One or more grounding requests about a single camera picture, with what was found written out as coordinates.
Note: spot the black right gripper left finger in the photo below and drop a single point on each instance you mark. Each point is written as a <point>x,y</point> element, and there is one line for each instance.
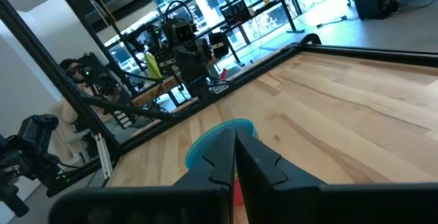
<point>205,203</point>

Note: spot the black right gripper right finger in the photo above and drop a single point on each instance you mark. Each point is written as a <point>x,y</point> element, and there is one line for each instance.
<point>284,203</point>

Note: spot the light blue plate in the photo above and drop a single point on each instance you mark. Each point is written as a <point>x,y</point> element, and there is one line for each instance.
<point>205,142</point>

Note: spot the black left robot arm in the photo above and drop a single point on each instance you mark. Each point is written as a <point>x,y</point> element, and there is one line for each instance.
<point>190,59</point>

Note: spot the orange plastic bowl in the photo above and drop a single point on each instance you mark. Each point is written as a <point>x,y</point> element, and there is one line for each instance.
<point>238,193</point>

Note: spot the black diagonal brace bar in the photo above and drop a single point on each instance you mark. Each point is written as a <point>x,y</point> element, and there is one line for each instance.
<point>130,109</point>

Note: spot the wooden neighbouring table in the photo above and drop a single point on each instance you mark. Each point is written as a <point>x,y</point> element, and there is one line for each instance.
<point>154,92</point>

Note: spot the pink object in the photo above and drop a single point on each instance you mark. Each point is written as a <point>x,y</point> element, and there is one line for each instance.
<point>223,75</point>

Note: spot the yellow-green bag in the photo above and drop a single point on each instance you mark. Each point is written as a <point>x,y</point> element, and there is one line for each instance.
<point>153,66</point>

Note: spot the black laptop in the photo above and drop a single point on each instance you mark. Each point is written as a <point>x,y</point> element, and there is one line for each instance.
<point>236,11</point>

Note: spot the black office desk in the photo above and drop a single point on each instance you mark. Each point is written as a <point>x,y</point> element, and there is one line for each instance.
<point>270,6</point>

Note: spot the white bracket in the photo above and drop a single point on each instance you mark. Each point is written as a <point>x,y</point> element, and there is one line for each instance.
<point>103,155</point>

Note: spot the black frame post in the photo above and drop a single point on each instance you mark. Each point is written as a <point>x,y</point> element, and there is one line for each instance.
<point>41,52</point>

